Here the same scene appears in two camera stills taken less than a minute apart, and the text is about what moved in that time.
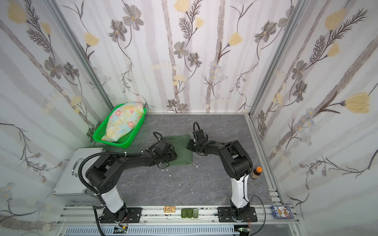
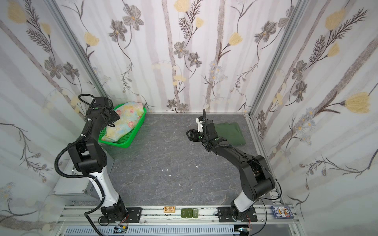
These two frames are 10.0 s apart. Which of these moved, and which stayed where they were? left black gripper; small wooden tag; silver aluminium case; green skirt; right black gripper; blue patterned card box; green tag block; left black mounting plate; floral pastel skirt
Moved: right black gripper; left black gripper; green skirt
Stayed: left black mounting plate; floral pastel skirt; green tag block; silver aluminium case; blue patterned card box; small wooden tag
